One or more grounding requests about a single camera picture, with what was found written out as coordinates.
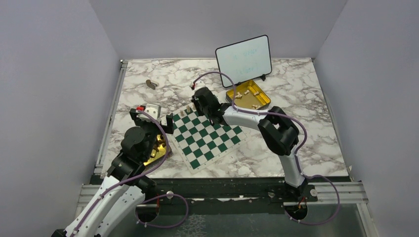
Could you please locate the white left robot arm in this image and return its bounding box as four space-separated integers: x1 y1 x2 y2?
52 104 174 237

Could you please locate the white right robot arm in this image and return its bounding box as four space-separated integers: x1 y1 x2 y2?
191 87 310 201

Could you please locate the gold tin with dark pieces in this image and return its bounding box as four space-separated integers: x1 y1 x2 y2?
144 134 173 170

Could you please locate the green white chess mat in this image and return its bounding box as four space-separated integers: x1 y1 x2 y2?
169 103 248 174

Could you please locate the gold tin with white pieces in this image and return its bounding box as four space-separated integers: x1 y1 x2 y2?
234 80 271 110

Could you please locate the small whiteboard with stand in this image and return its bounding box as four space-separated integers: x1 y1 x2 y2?
215 35 272 88

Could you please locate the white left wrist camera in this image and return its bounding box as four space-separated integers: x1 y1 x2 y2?
136 103 161 121

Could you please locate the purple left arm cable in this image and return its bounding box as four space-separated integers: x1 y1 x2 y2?
70 109 190 237

